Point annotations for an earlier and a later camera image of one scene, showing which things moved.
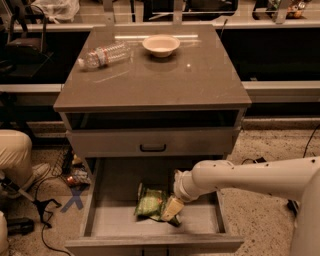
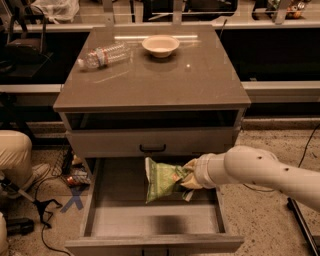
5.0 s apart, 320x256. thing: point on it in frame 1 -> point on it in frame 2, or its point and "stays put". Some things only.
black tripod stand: [41, 204] stays put
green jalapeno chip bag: [150, 204] -> [161, 181]
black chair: [25, 56] stays put
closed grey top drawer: [153, 142] stays put
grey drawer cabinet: [144, 102] stays put
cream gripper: [181, 187] -> [201, 171]
